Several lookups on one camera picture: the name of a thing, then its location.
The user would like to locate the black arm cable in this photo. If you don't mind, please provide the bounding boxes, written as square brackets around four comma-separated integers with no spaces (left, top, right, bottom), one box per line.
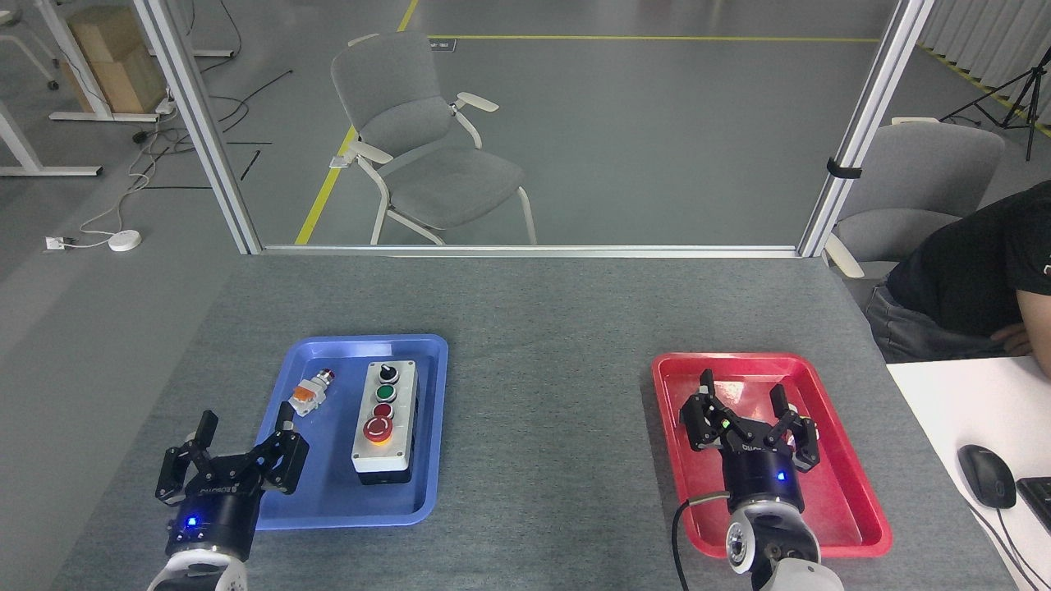
[671,490,732,591]

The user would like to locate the grey chair with white armrests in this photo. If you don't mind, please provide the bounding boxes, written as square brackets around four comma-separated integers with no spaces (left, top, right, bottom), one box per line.
[329,30,539,247]

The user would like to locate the red push button, orange-white base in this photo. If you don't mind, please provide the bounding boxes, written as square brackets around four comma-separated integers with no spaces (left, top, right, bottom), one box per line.
[287,369,340,419]

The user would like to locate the grey chair beside person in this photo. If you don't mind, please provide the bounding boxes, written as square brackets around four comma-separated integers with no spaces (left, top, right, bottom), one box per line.
[823,117,1007,281]

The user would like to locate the brown cardboard box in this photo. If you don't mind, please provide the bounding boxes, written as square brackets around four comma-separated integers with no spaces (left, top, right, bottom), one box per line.
[67,6,141,66]
[61,44,170,115]

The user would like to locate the black floor cable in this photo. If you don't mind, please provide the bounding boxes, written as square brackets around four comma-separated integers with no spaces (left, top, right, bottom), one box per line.
[192,69,294,133]

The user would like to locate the white floor cable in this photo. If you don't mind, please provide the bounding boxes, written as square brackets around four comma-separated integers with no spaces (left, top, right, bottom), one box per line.
[77,105,178,244]

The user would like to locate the black tripod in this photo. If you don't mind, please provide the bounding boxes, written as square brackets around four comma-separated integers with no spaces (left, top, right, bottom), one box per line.
[939,44,1051,162]

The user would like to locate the white table leg frame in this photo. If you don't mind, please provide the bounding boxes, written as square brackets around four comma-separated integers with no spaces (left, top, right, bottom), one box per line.
[31,0,162,123]
[0,100,104,178]

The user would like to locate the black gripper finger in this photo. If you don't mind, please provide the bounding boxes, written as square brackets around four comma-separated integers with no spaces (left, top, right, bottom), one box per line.
[222,401,311,497]
[679,369,745,451]
[155,411,220,505]
[759,383,821,474]

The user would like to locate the silver frame crossbar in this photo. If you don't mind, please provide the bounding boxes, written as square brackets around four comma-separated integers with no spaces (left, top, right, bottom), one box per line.
[258,243,802,260]

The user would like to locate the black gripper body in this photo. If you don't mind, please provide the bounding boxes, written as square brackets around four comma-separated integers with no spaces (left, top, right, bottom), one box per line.
[721,439,805,510]
[167,472,262,563]

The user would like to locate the red plastic tray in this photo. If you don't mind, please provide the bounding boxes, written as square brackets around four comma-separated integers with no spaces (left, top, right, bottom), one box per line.
[650,351,894,560]

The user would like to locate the blue plastic tray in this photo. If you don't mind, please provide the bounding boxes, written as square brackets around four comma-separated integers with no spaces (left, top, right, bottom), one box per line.
[233,332,450,531]

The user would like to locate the person's left hand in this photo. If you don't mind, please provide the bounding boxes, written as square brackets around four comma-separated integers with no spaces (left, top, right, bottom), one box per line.
[989,321,1035,359]

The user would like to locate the black keyboard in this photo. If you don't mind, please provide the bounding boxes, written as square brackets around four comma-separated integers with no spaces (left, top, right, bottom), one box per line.
[1016,475,1051,536]

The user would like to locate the black computer mouse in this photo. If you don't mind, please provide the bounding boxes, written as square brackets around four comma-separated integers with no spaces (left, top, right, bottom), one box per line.
[956,443,1018,511]

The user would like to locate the silver frame post with clip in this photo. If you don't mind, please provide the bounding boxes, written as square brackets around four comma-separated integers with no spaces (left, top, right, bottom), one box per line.
[796,0,938,259]

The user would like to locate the black mouse cable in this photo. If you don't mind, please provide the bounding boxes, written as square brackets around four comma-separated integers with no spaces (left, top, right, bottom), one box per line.
[967,503,1042,591]

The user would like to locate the grey control box with buttons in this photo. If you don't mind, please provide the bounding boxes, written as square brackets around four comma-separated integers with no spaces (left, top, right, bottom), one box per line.
[351,359,420,486]

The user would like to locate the person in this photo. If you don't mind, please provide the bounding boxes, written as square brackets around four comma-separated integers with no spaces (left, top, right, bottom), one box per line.
[863,180,1051,379]

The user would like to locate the white desk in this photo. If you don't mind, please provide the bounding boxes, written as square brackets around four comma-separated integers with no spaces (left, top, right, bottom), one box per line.
[884,354,1051,591]

